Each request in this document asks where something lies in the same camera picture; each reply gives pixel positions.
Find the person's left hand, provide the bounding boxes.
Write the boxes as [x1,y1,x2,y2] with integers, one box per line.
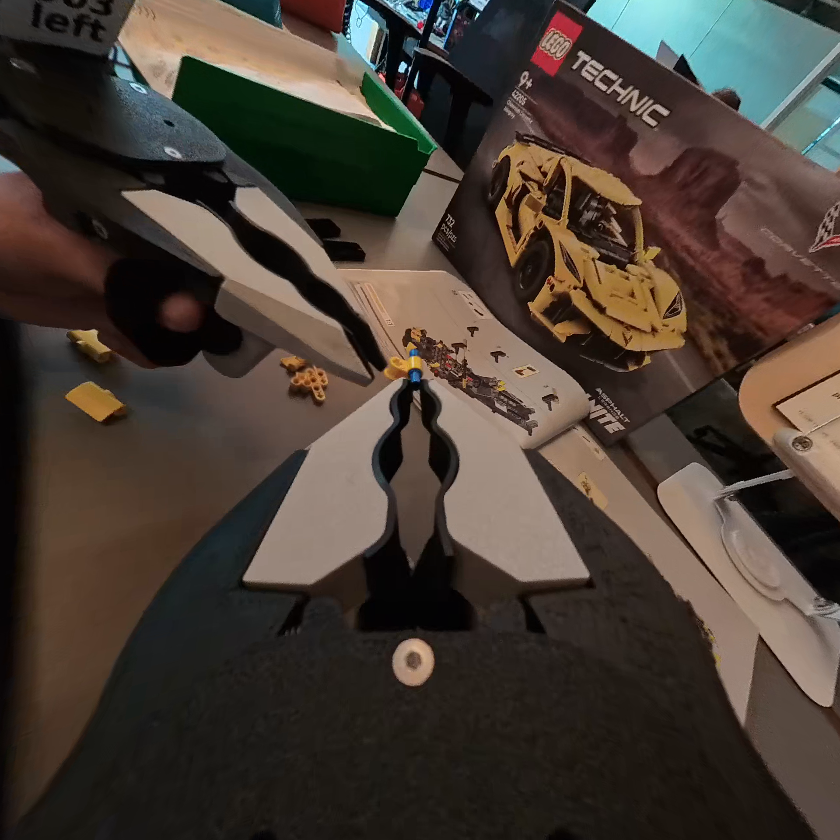
[0,172,201,365]

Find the black lego beam stack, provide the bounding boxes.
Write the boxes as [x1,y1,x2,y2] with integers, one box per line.
[304,217,366,261]

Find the yellow curved lego panel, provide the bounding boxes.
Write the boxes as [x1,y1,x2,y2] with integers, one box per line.
[64,382,129,423]
[66,328,114,364]

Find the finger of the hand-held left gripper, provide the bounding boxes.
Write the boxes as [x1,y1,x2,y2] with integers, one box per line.
[121,189,376,387]
[230,185,389,370]

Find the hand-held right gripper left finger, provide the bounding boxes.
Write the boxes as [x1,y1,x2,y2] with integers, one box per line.
[243,384,409,592]

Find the red armchair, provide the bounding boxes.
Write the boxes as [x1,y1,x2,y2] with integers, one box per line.
[279,0,347,34]

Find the open instruction booklet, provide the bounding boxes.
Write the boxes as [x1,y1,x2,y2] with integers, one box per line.
[340,268,762,723]

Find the lego set box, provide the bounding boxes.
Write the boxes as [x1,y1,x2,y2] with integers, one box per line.
[432,0,840,448]

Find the printed instruction sheet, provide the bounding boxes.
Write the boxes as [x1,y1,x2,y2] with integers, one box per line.
[774,377,840,431]

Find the green plastic bin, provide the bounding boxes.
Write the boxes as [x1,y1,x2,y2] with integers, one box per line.
[172,56,438,217]

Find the pile of yellow lego pieces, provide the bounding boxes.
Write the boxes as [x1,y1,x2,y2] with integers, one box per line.
[280,354,330,406]

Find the white wooden document stand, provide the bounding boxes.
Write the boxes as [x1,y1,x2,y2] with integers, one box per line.
[656,320,840,708]

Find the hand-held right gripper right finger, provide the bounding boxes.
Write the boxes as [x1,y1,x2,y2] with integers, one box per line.
[415,384,592,595]

